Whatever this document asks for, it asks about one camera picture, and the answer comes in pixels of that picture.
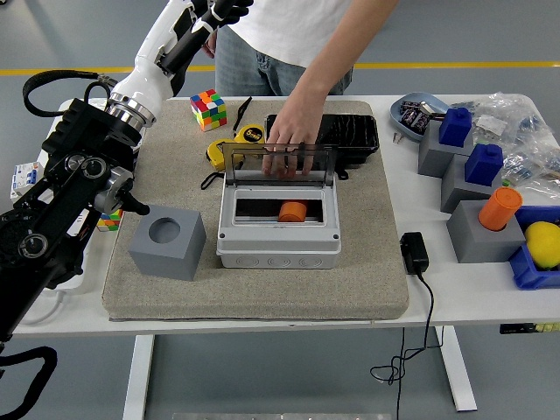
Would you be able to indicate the person's left hand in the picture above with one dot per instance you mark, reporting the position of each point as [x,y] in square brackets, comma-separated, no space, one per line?
[293,127]

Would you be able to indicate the person's right hand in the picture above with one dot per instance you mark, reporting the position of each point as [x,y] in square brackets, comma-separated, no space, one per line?
[211,46]

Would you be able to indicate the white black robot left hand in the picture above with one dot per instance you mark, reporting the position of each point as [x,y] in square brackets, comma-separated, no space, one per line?
[149,70]

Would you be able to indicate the smoky transparent box lid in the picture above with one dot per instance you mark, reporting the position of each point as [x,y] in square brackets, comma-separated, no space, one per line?
[326,166]

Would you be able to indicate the orange cylinder battery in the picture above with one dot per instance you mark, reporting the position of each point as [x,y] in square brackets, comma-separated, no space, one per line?
[293,212]
[499,210]

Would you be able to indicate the person's left forearm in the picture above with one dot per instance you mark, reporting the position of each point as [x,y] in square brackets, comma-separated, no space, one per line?
[337,57]

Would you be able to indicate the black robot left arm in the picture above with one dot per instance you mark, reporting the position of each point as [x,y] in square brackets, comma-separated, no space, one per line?
[65,184]

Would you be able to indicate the grey plastic junction box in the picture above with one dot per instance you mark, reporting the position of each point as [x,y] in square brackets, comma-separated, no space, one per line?
[280,245]

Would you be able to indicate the yellow tape measure 5m label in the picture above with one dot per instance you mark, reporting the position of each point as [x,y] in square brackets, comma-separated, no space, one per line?
[250,135]

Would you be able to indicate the black plastic tray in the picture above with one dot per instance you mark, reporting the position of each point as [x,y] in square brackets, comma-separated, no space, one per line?
[350,133]

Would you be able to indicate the colourful puzzle cube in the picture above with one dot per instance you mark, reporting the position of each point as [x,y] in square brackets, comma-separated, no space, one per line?
[111,221]
[209,109]

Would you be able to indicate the person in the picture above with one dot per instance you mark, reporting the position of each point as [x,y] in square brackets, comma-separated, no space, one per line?
[280,26]

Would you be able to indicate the small metal screws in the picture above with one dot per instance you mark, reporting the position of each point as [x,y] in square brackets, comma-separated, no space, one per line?
[397,138]

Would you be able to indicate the pale blue dish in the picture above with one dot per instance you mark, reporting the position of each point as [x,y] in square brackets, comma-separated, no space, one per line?
[398,116]

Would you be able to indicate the dark printed packet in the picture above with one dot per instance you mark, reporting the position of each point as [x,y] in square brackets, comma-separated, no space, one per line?
[410,106]
[415,119]

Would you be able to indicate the grey holder block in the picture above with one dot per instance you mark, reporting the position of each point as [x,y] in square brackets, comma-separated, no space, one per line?
[481,245]
[457,192]
[431,157]

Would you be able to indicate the blue plastic block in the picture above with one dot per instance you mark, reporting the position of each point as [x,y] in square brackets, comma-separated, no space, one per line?
[455,127]
[483,164]

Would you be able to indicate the white circuit breaker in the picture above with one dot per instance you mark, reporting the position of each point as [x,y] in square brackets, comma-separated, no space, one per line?
[24,177]

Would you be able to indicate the grey-brown fabric mat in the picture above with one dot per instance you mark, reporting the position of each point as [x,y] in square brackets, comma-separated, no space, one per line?
[262,293]

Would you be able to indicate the black power adapter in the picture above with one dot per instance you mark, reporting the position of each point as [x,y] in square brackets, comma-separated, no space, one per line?
[415,254]

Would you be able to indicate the grey block with round hole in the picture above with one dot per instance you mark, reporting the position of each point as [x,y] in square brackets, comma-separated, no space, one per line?
[175,258]

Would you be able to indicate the clear bags of small parts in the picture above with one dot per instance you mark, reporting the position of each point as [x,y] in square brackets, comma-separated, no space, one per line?
[531,164]
[503,114]

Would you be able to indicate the blue storage bin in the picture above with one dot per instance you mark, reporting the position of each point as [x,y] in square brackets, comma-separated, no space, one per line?
[525,273]

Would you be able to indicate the yellow lemon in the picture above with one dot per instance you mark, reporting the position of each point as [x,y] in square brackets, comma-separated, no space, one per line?
[544,245]

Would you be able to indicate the white table leg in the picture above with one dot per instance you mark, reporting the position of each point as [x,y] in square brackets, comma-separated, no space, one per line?
[457,372]
[139,376]

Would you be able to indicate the black table control panel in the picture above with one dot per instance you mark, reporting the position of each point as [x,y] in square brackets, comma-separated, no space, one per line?
[520,328]

